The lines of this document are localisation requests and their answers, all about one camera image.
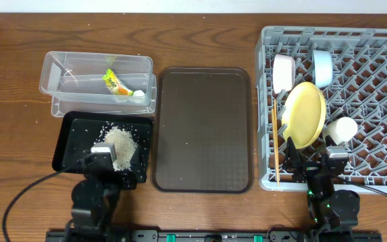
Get clear plastic bin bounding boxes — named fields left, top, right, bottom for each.
left=51, top=75, right=157, bottom=118
left=40, top=51, right=153, bottom=106

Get white tissue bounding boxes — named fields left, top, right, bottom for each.
left=133, top=90, right=145, bottom=97

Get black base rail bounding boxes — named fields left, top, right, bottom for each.
left=44, top=229, right=383, bottom=242

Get lower clear plastic bin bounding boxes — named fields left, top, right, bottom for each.
left=51, top=75, right=157, bottom=118

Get yellow plate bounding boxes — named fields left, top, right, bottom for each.
left=282, top=82, right=327, bottom=149

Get grey plastic dishwasher rack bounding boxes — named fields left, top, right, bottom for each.
left=255, top=26, right=387, bottom=194

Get green snack wrapper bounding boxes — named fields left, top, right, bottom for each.
left=102, top=69, right=134, bottom=96

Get leftover cooked rice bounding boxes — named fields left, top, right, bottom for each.
left=96, top=125, right=138, bottom=171

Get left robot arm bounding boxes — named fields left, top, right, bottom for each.
left=64, top=143, right=144, bottom=241

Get black waste tray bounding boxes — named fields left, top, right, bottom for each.
left=52, top=111, right=153, bottom=183

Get upper clear plastic bin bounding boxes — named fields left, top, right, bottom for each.
left=40, top=51, right=153, bottom=106

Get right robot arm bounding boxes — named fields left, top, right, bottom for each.
left=282, top=136, right=360, bottom=241

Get dark brown serving tray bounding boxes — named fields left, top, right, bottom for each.
left=150, top=67, right=253, bottom=194

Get light blue bowl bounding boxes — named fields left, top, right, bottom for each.
left=312, top=50, right=333, bottom=88

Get pale green cup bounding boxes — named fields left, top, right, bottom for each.
left=322, top=117, right=358, bottom=145

